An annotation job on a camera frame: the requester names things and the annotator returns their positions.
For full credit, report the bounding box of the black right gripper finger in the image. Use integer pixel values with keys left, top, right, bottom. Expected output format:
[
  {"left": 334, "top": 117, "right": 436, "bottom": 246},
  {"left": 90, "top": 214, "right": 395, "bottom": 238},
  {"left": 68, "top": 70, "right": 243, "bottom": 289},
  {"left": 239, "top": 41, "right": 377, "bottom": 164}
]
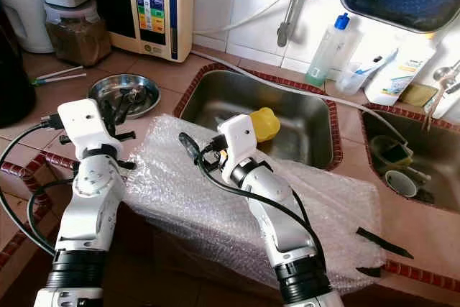
[{"left": 178, "top": 132, "right": 203, "bottom": 173}]

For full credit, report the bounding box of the yellow plastic cup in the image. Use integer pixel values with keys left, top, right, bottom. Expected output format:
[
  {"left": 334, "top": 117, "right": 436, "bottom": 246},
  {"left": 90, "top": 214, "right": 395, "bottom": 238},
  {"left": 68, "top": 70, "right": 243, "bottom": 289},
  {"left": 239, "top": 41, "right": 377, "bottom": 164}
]
[{"left": 250, "top": 107, "right": 281, "bottom": 144}]

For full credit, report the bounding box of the small steel bowl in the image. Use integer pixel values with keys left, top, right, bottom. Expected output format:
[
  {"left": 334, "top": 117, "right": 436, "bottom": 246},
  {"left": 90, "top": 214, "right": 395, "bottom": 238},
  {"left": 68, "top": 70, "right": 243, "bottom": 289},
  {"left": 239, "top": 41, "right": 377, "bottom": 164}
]
[{"left": 88, "top": 73, "right": 160, "bottom": 121}]

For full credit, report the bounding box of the clear bubble wrap sheet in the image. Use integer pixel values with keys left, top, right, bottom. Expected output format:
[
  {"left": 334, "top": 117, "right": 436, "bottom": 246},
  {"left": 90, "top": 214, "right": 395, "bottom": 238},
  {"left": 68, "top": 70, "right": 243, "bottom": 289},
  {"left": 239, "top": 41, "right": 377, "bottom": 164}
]
[{"left": 122, "top": 114, "right": 385, "bottom": 293}]

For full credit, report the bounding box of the white chopstick with green end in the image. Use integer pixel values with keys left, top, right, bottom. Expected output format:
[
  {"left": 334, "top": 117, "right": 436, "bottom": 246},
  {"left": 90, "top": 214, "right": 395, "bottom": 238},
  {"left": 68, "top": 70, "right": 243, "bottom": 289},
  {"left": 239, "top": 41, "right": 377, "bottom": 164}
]
[
  {"left": 32, "top": 73, "right": 87, "bottom": 86},
  {"left": 36, "top": 66, "right": 83, "bottom": 82}
]

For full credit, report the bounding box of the jar of brown powder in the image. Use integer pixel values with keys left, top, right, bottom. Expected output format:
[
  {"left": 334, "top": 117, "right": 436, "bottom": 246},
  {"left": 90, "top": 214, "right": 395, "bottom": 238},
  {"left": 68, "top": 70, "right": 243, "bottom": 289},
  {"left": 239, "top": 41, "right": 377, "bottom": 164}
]
[{"left": 43, "top": 1, "right": 109, "bottom": 68}]

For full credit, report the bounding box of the beige water ioniser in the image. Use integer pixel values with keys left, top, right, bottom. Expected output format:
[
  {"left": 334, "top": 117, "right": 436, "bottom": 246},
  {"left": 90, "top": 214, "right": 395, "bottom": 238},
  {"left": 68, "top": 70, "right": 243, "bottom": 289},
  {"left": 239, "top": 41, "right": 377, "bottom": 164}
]
[{"left": 88, "top": 0, "right": 196, "bottom": 63}]

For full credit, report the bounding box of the black kettle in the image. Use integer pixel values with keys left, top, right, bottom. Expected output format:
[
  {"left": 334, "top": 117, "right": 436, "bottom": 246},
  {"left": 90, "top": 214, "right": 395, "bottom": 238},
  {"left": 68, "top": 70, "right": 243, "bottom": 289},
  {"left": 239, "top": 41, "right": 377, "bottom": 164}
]
[{"left": 0, "top": 12, "right": 37, "bottom": 128}]

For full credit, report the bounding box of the stainless steel sink basin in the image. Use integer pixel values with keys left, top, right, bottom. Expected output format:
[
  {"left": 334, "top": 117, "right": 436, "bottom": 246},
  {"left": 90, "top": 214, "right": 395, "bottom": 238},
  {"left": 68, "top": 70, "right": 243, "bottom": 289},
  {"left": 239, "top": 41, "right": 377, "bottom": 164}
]
[
  {"left": 359, "top": 106, "right": 460, "bottom": 207},
  {"left": 176, "top": 68, "right": 340, "bottom": 173}
]

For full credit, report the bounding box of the white plastic jug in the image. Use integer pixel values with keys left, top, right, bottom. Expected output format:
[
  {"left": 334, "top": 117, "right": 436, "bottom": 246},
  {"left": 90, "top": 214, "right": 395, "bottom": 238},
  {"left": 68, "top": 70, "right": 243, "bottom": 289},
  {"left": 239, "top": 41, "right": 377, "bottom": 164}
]
[{"left": 0, "top": 0, "right": 52, "bottom": 55}]

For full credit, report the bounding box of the grey metal pipe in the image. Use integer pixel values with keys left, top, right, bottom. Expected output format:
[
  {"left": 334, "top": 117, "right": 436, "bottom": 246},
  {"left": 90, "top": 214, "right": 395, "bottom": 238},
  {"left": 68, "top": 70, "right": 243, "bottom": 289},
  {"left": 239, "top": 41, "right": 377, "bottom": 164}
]
[{"left": 277, "top": 0, "right": 306, "bottom": 49}]

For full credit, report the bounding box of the clear bottle blue cap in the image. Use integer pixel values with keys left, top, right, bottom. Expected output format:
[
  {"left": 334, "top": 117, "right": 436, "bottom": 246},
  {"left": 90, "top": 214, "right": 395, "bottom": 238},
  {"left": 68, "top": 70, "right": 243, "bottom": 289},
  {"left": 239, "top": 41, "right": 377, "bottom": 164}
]
[{"left": 304, "top": 12, "right": 351, "bottom": 88}]

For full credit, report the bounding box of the clear plastic cup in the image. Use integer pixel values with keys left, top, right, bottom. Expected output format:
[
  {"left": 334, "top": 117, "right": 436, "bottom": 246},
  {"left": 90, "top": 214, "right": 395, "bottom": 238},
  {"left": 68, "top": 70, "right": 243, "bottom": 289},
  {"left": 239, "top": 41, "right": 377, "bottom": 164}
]
[{"left": 336, "top": 59, "right": 374, "bottom": 96}]

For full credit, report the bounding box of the dark cup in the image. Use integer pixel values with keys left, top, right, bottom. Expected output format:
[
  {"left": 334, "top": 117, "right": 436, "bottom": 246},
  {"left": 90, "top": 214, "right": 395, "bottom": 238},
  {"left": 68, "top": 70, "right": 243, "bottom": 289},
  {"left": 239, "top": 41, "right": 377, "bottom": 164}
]
[{"left": 368, "top": 134, "right": 414, "bottom": 171}]

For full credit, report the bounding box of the black tape strip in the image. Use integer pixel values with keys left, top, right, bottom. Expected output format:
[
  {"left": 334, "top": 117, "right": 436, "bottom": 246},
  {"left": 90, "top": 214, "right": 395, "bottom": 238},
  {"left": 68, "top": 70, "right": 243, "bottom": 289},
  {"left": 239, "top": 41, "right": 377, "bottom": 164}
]
[
  {"left": 356, "top": 226, "right": 415, "bottom": 260},
  {"left": 356, "top": 266, "right": 383, "bottom": 279}
]

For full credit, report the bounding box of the white cup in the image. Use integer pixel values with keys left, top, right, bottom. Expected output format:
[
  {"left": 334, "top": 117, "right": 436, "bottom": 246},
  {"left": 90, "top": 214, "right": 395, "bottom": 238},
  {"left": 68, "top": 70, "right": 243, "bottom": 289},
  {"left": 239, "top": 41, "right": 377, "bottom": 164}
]
[{"left": 385, "top": 170, "right": 419, "bottom": 200}]

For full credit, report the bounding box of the blue white toothbrush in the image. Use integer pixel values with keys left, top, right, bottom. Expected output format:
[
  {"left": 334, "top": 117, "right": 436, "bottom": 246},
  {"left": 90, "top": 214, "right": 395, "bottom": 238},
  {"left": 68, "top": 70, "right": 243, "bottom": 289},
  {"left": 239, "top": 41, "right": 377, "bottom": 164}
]
[{"left": 352, "top": 50, "right": 400, "bottom": 78}]

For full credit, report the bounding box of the white dish soap bottle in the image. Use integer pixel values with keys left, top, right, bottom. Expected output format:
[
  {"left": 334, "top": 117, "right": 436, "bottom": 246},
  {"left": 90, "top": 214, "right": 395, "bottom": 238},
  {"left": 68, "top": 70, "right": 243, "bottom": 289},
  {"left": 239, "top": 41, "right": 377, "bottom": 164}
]
[{"left": 363, "top": 34, "right": 439, "bottom": 106}]

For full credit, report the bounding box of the yellow sponge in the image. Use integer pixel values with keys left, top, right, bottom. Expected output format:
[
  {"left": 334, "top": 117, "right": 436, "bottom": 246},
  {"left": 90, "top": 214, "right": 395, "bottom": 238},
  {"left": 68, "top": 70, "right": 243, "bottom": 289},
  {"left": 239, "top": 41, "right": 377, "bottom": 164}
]
[{"left": 399, "top": 83, "right": 439, "bottom": 109}]

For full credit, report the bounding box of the brown chopsticks bundle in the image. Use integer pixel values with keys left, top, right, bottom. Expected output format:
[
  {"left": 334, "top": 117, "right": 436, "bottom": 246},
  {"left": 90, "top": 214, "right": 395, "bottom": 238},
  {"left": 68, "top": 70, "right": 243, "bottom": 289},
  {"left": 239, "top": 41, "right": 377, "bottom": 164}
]
[{"left": 424, "top": 81, "right": 450, "bottom": 132}]

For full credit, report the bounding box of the metal spoon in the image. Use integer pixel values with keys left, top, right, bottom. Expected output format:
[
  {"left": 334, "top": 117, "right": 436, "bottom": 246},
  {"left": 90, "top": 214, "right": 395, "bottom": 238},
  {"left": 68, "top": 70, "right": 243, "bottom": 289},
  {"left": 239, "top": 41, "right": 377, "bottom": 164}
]
[{"left": 431, "top": 63, "right": 460, "bottom": 88}]

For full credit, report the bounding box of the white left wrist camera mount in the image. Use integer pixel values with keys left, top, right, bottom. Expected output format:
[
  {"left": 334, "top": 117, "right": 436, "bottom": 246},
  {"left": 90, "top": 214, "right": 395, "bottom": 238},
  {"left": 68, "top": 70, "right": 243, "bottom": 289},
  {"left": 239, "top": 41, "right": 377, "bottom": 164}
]
[{"left": 56, "top": 97, "right": 112, "bottom": 160}]

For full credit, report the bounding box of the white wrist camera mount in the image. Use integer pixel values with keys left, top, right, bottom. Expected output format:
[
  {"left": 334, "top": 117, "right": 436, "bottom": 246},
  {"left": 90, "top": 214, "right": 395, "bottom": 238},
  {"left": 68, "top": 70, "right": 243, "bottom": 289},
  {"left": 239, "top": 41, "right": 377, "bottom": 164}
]
[
  {"left": 218, "top": 113, "right": 261, "bottom": 182},
  {"left": 56, "top": 97, "right": 112, "bottom": 160}
]

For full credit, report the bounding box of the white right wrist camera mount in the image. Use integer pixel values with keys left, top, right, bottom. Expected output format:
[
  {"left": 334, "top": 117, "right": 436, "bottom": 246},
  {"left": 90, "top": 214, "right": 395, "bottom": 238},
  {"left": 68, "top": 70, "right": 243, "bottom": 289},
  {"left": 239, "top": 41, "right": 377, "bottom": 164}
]
[{"left": 218, "top": 113, "right": 261, "bottom": 182}]

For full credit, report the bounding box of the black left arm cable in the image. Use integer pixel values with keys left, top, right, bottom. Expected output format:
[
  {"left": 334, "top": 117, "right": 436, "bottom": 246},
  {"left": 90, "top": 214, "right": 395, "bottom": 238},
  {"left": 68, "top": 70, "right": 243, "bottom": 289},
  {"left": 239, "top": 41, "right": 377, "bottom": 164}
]
[{"left": 0, "top": 113, "right": 69, "bottom": 257}]

